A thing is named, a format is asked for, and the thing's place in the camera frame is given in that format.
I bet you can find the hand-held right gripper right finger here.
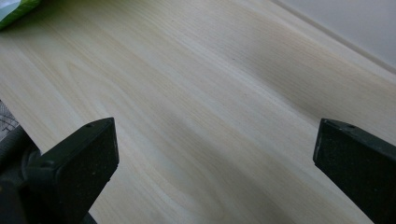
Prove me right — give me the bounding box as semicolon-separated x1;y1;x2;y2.
312;118;396;224

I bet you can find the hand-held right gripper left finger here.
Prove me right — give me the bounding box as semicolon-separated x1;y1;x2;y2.
25;117;120;224

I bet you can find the green plastic bag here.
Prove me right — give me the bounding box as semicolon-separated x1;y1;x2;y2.
0;0;43;31

